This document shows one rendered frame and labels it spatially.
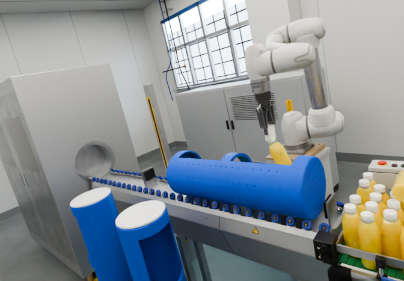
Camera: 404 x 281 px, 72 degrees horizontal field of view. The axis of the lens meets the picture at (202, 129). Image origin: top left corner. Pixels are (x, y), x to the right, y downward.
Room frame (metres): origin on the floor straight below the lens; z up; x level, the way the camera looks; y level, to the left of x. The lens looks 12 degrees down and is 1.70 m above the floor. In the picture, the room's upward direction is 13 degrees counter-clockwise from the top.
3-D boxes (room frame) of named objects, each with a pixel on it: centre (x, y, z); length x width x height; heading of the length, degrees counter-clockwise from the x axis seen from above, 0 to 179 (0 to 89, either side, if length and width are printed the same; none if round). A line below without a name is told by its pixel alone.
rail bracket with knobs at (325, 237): (0.93, -0.37, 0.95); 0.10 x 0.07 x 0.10; 136
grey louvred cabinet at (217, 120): (3.71, -0.57, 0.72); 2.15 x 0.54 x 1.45; 39
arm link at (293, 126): (1.85, -0.63, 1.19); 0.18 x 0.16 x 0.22; 61
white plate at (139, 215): (1.42, 0.43, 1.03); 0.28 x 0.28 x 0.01
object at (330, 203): (1.11, -0.47, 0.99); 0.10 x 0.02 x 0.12; 136
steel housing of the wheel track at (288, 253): (1.84, 0.28, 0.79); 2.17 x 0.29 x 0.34; 46
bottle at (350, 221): (0.93, -0.47, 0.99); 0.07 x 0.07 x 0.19
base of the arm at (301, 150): (1.87, -0.61, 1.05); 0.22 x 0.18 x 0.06; 42
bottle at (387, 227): (0.84, -0.56, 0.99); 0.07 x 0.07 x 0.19
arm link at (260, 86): (1.27, -0.31, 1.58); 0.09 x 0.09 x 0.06
